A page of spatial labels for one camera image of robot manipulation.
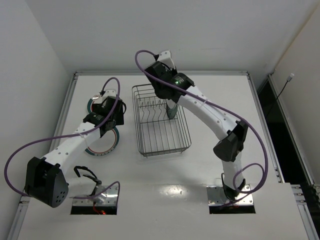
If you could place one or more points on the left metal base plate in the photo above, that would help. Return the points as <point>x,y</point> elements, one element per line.
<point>108,198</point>

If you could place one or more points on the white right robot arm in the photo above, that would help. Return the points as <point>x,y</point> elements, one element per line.
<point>230,132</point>

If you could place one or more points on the grey wire dish rack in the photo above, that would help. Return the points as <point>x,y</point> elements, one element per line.
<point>156,133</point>

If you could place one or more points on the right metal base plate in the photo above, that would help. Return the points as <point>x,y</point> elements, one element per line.
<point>216,197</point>

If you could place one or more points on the metal base plate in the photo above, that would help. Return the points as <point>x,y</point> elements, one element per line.
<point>216,197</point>
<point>108,198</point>

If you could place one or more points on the green red rimmed plate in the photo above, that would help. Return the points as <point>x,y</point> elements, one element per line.
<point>89,105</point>
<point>105,145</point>

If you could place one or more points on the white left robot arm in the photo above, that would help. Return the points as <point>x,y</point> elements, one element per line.
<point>54,177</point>

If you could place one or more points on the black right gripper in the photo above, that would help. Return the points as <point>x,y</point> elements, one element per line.
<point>167,95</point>

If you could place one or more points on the blue patterned green plate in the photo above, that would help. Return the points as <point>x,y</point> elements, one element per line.
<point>171,109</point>

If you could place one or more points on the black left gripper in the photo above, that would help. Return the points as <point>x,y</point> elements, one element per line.
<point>110,124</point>

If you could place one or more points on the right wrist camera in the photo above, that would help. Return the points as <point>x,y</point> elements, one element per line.
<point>163,68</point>

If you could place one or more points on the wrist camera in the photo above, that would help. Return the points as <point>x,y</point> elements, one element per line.
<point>163,68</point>
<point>102,95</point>

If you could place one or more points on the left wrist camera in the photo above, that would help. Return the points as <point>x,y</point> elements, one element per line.
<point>102,95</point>

